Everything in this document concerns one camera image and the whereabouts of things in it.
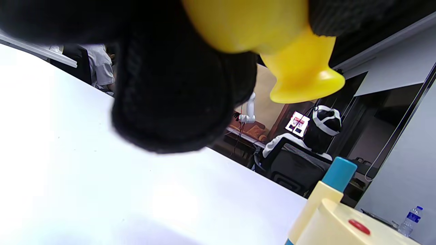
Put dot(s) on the person's left hand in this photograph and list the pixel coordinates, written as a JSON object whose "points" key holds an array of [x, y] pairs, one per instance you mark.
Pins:
{"points": [[177, 95]]}

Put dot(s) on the yellow toy hammer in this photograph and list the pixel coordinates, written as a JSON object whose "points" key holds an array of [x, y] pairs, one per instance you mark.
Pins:
{"points": [[299, 64]]}

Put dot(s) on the yellow round tap bench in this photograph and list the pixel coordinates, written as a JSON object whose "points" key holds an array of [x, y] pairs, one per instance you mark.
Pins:
{"points": [[327, 224]]}

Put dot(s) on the red toy nail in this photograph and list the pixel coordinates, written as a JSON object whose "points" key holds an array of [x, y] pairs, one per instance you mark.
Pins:
{"points": [[359, 227]]}

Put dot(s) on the kitchen scene backdrop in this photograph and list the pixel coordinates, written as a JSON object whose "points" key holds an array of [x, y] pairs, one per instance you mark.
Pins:
{"points": [[265, 109]]}

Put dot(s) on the black chair with castors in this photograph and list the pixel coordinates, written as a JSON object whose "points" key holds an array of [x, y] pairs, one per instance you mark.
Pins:
{"points": [[80, 64]]}

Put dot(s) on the lit display screen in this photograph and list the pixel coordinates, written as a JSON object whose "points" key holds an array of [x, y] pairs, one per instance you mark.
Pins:
{"points": [[298, 124]]}

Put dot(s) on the black office chair chrome base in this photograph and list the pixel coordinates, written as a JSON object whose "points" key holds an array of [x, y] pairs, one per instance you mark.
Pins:
{"points": [[293, 170]]}

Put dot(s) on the white neighbouring desk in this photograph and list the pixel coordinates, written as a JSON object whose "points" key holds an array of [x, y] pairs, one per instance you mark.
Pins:
{"points": [[37, 51]]}

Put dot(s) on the black shelf unit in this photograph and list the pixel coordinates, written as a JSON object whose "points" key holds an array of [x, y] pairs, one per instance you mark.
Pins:
{"points": [[361, 177]]}

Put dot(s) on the dark side table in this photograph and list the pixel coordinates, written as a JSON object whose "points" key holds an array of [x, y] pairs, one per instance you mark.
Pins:
{"points": [[378, 217]]}

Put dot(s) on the clear water bottle blue label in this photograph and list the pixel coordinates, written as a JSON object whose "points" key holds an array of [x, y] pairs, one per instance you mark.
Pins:
{"points": [[410, 221]]}

